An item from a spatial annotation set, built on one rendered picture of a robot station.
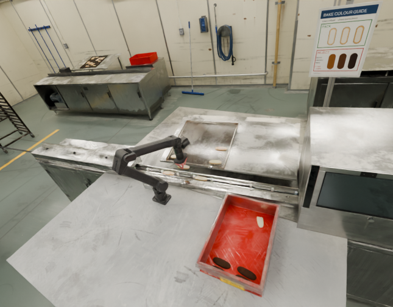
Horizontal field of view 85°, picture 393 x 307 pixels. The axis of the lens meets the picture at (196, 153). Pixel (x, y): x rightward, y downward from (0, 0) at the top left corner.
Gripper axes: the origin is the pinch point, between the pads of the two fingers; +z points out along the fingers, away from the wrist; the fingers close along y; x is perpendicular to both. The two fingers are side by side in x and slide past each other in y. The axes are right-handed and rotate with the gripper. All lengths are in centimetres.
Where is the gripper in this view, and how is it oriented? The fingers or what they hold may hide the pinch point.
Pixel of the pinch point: (183, 166)
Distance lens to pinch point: 160.0
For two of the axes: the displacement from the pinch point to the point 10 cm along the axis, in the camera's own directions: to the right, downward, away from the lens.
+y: 3.5, -6.5, 6.7
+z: 1.9, 7.5, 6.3
